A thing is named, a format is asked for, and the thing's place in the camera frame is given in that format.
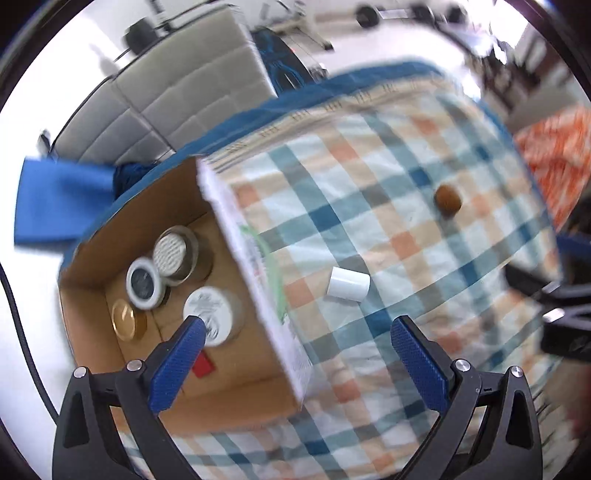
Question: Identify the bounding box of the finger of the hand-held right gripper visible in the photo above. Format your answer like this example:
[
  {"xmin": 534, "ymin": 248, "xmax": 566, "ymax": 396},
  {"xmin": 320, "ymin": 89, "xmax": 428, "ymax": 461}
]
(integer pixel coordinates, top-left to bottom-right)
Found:
[
  {"xmin": 503, "ymin": 264, "xmax": 564, "ymax": 303},
  {"xmin": 555, "ymin": 233, "xmax": 591, "ymax": 261}
]

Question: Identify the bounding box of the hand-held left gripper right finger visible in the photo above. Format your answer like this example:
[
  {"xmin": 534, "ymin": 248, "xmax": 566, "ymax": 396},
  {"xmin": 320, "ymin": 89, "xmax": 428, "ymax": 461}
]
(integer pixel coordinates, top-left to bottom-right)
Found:
[{"xmin": 390, "ymin": 315, "xmax": 543, "ymax": 480}]

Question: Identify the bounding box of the small red case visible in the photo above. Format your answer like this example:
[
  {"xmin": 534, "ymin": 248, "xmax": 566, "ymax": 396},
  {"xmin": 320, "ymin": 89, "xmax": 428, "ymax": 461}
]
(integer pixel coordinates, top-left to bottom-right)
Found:
[{"xmin": 193, "ymin": 350, "xmax": 217, "ymax": 378}]

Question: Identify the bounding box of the cardboard box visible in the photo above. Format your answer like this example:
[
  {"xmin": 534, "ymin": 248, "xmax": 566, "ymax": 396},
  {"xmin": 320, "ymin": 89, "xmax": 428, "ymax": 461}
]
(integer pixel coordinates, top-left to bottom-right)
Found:
[{"xmin": 58, "ymin": 157, "xmax": 317, "ymax": 437}]

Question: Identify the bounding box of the gold lid round tin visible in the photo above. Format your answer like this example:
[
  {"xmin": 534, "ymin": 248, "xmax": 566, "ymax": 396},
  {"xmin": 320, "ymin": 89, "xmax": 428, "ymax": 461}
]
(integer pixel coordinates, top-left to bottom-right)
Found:
[{"xmin": 111, "ymin": 299, "xmax": 147, "ymax": 341}]

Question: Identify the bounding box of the short barbell with black plates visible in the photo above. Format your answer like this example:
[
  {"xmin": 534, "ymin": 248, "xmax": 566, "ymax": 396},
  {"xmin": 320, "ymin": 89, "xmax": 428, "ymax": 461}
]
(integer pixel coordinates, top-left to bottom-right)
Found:
[{"xmin": 355, "ymin": 4, "xmax": 458, "ymax": 27}]

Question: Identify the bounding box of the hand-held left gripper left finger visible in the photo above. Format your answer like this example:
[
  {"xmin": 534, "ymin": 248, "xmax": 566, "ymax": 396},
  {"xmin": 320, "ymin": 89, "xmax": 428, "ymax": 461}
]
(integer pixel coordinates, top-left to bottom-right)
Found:
[{"xmin": 52, "ymin": 315, "xmax": 207, "ymax": 480}]

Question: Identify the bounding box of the blue patterned bench pad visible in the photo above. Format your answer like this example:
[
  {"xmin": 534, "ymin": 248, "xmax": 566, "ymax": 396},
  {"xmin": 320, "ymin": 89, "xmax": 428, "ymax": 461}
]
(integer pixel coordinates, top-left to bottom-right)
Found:
[{"xmin": 252, "ymin": 28, "xmax": 324, "ymax": 93}]

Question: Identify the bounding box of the long barbell with black plates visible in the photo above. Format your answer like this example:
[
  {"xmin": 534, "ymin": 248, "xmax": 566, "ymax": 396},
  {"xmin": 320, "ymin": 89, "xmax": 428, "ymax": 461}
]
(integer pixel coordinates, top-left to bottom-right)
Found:
[{"xmin": 124, "ymin": 21, "xmax": 158, "ymax": 51}]

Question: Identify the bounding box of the brown walnut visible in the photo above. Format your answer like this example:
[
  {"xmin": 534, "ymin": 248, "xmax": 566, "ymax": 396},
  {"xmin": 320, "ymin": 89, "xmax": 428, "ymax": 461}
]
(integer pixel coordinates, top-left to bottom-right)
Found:
[{"xmin": 434, "ymin": 184, "xmax": 462, "ymax": 217}]

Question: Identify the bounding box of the black cable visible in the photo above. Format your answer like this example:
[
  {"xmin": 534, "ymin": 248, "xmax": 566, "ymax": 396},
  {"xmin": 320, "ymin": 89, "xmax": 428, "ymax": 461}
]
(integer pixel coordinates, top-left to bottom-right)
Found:
[{"xmin": 0, "ymin": 265, "xmax": 61, "ymax": 425}]

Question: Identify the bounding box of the white plastic cylinder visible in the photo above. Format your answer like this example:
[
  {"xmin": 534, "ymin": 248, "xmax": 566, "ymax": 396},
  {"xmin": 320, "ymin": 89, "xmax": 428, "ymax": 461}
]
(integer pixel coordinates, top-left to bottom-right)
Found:
[{"xmin": 326, "ymin": 266, "xmax": 371, "ymax": 303}]

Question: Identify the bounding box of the orange patterned cloth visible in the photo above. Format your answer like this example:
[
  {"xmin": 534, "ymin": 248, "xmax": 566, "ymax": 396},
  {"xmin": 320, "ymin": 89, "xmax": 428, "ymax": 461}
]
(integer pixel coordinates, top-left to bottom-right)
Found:
[{"xmin": 512, "ymin": 108, "xmax": 591, "ymax": 232}]

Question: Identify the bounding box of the black and white round tin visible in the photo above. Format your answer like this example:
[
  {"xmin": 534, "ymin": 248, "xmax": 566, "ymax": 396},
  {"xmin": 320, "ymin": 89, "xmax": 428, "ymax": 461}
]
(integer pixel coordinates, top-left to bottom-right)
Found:
[{"xmin": 126, "ymin": 257, "xmax": 169, "ymax": 310}]

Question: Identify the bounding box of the blue folded exercise mat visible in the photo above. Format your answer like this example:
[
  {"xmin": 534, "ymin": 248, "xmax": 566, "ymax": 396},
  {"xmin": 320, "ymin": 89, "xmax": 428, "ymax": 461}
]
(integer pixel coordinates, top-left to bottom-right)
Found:
[{"xmin": 14, "ymin": 157, "xmax": 116, "ymax": 247}]

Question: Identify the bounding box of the plaid tablecloth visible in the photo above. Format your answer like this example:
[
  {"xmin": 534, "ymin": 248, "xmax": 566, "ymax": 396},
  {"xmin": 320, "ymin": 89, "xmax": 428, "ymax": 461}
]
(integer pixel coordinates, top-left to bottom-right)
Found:
[{"xmin": 78, "ymin": 58, "xmax": 566, "ymax": 480}]

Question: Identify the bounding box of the grey padded chair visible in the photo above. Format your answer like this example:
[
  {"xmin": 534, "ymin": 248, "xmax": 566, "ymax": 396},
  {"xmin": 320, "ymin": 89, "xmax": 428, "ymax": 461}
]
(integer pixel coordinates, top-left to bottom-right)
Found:
[
  {"xmin": 113, "ymin": 9, "xmax": 280, "ymax": 162},
  {"xmin": 51, "ymin": 76, "xmax": 171, "ymax": 169}
]

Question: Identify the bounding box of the dark blue cloth bag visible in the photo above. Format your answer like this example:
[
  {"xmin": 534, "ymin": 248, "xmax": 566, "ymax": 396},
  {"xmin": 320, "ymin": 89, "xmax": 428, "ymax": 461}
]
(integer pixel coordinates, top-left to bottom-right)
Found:
[{"xmin": 113, "ymin": 159, "xmax": 162, "ymax": 195}]

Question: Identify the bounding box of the metal can with perforated lid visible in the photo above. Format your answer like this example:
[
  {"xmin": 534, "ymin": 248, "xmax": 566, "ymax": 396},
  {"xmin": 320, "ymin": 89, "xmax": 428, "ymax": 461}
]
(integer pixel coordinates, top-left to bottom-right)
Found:
[{"xmin": 152, "ymin": 226, "xmax": 214, "ymax": 284}]

